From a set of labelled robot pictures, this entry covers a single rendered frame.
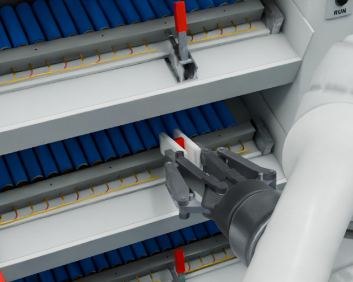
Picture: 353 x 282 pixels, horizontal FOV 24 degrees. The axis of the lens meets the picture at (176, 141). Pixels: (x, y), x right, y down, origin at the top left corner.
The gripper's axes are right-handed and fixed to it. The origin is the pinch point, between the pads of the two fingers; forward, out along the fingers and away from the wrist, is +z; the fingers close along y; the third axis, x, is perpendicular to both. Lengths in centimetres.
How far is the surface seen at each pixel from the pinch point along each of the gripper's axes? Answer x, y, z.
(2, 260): -7.9, -24.9, -0.8
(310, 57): 10.3, 17.1, -4.1
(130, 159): -2.0, -5.2, 4.7
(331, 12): 16.1, 19.4, -5.1
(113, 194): -5.3, -8.8, 2.6
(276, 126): -1.3, 15.7, 1.9
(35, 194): -2.7, -18.7, 3.6
